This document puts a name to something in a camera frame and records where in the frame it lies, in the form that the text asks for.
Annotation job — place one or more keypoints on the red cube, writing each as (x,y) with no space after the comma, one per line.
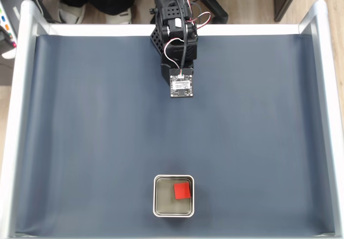
(182,191)

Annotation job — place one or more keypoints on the square metal tin container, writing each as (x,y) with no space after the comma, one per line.
(164,198)

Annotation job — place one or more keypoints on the person's pale shoe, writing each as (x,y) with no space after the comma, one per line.
(119,17)
(72,14)

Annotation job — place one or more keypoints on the dark blue table mat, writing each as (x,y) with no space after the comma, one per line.
(107,129)

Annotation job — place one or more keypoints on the black office chair base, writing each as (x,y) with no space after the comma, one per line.
(217,8)

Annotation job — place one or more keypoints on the white device with coloured buttons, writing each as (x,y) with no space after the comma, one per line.
(6,35)

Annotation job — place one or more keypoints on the bare camera circuit board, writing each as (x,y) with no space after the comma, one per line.
(182,87)

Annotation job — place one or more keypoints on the aluminium table frame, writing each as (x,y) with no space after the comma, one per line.
(16,115)

